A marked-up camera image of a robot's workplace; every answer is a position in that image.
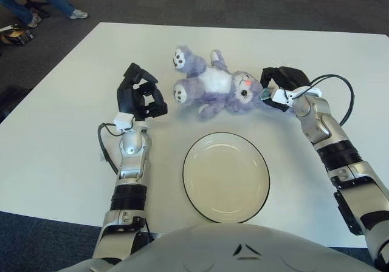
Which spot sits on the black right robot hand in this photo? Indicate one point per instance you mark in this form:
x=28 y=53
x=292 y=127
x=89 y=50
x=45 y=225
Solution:
x=288 y=77

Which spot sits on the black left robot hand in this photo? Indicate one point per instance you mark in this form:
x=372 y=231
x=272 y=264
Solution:
x=129 y=97

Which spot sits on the purple plush bunny doll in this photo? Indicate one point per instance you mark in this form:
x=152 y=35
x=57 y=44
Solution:
x=212 y=80

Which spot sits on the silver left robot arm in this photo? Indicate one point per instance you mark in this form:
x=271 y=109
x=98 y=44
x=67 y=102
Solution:
x=133 y=144

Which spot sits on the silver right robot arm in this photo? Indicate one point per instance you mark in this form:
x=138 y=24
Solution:
x=319 y=117

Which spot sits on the white plate with black rim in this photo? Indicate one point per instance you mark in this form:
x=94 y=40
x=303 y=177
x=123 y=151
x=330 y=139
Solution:
x=226 y=178

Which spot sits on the white grey sneaker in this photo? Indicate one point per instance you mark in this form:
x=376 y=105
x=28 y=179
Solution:
x=79 y=14
x=35 y=21

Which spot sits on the black swivel chair base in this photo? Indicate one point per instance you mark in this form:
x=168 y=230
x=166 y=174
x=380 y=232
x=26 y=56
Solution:
x=38 y=9

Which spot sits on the cardboard box of books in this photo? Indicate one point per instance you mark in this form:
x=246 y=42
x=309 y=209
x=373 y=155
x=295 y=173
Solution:
x=18 y=36

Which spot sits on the grey robot torso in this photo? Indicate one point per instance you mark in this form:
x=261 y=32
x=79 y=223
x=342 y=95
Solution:
x=212 y=253

